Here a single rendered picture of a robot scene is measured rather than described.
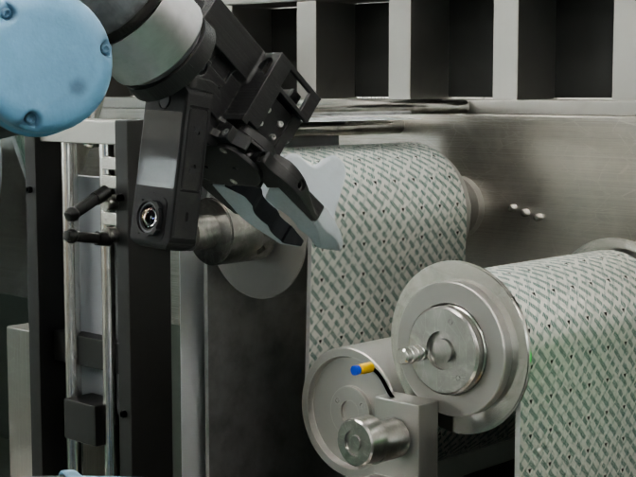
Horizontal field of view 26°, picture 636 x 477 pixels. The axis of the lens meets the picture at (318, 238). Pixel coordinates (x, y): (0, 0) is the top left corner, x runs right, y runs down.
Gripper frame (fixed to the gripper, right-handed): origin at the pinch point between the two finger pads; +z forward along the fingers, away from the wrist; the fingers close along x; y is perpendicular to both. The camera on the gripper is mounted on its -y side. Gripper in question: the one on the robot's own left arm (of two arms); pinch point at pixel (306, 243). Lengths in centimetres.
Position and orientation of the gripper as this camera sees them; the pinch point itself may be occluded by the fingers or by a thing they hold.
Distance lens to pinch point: 105.3
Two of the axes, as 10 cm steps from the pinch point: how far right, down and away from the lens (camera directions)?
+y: 4.4, -8.1, 3.8
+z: 5.3, 5.8, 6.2
